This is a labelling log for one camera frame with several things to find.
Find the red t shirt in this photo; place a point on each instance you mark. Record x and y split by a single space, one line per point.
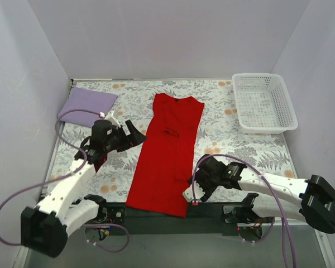
165 163

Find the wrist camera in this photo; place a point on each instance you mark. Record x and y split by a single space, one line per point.
112 117
194 194

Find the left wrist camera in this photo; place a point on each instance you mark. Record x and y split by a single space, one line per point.
112 117

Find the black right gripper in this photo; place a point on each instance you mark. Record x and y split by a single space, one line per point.
204 182

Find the folded lilac t shirt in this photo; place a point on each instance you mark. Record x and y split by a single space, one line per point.
83 105

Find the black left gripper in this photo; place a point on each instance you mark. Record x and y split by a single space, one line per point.
125 138

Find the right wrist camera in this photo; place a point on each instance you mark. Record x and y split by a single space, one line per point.
194 194

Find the white plastic basket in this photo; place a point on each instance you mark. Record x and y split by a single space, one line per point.
263 103

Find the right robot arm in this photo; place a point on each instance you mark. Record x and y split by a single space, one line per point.
308 200

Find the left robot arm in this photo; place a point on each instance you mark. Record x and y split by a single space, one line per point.
47 226

